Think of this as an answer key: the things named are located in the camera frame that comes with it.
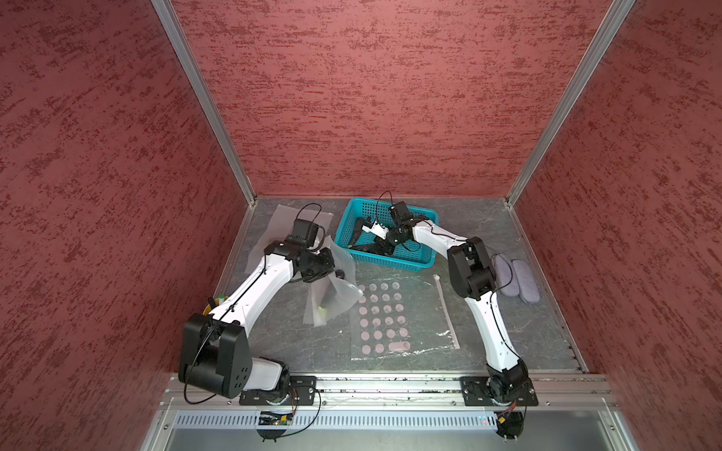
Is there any clear zip-top bag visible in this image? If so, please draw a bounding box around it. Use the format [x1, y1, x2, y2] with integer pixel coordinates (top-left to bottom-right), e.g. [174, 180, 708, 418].
[243, 205, 334, 274]
[303, 238, 363, 327]

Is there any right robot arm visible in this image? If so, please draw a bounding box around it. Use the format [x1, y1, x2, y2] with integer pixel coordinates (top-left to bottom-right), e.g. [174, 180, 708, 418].
[349, 215, 532, 406]

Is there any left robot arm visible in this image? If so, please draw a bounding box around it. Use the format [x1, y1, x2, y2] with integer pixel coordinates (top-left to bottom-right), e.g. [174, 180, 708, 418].
[179, 241, 336, 398]

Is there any pink dotted zip-top bag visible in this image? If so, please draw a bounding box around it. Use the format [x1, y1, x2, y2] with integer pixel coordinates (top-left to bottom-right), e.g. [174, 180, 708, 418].
[349, 278, 412, 360]

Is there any clear bag with white zipper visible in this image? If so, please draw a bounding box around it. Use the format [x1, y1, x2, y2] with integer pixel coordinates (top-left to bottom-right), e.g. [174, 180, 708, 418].
[400, 274, 461, 354]

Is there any teal plastic basket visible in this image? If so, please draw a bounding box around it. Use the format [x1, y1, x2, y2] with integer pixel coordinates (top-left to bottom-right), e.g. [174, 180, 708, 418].
[335, 197, 439, 272]

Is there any purple roller left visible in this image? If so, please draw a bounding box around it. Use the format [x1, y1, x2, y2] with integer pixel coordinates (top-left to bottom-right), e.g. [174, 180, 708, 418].
[492, 254, 520, 297]

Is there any purple roller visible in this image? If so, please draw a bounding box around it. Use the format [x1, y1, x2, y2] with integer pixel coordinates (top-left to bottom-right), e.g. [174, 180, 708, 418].
[492, 254, 520, 297]
[511, 259, 542, 304]

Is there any purple roller right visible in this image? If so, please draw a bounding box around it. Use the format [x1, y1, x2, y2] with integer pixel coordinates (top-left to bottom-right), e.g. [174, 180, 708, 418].
[511, 259, 542, 304]

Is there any left circuit board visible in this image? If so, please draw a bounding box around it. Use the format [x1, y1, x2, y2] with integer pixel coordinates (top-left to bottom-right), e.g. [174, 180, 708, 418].
[258, 411, 294, 428]

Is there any right black connector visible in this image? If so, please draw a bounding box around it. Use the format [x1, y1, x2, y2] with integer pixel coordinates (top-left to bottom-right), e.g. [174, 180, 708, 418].
[496, 412, 526, 441]

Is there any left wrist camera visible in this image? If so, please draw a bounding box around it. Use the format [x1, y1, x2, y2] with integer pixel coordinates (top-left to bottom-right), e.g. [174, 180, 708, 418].
[287, 219, 326, 251]

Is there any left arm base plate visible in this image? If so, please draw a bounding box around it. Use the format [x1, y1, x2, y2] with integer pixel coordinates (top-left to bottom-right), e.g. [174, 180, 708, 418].
[239, 375, 318, 408]

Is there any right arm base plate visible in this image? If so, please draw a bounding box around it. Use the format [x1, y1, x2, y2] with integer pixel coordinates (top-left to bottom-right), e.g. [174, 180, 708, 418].
[459, 376, 539, 408]

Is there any aluminium front rail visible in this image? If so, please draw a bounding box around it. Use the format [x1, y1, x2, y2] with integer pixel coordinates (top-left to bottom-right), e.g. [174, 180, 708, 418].
[141, 372, 637, 450]

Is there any left corner aluminium post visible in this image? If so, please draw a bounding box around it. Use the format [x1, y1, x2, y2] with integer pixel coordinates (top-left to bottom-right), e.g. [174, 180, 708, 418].
[152, 0, 257, 207]

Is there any corner aluminium post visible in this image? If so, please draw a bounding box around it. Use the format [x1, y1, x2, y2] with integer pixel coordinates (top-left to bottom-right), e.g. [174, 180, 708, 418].
[152, 0, 257, 207]
[506, 0, 636, 210]

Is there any right corner aluminium post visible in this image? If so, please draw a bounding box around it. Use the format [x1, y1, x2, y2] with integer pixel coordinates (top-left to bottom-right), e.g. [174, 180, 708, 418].
[506, 0, 636, 210]

